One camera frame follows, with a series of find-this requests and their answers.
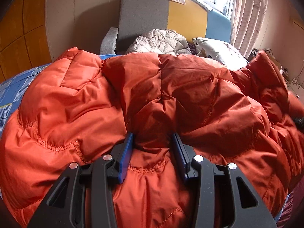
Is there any blue plaid bed sheet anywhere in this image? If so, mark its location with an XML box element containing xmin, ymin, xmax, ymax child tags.
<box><xmin>0</xmin><ymin>53</ymin><xmax>124</xmax><ymax>200</ymax></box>

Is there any white printed pillow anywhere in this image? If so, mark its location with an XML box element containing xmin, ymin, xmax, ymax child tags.
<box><xmin>192</xmin><ymin>37</ymin><xmax>249</xmax><ymax>70</ymax></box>

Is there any beige quilted jacket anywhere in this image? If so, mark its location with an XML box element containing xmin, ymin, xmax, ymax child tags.
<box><xmin>126</xmin><ymin>29</ymin><xmax>192</xmax><ymax>56</ymax></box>

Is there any orange puffer jacket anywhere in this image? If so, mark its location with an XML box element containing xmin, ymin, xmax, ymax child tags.
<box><xmin>1</xmin><ymin>48</ymin><xmax>303</xmax><ymax>227</ymax></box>

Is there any grey yellow blue headboard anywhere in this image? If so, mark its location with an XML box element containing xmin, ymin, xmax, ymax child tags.
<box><xmin>116</xmin><ymin>0</ymin><xmax>231</xmax><ymax>51</ymax></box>

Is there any grey bed side rail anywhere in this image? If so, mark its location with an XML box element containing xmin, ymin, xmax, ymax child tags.
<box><xmin>99</xmin><ymin>27</ymin><xmax>119</xmax><ymax>55</ymax></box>

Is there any cluttered wooden desk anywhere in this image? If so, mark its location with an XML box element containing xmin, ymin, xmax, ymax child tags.
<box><xmin>247</xmin><ymin>47</ymin><xmax>304</xmax><ymax>98</ymax></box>

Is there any pink striped curtain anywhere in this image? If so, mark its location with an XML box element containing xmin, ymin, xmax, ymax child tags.
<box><xmin>226</xmin><ymin>0</ymin><xmax>268</xmax><ymax>58</ymax></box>

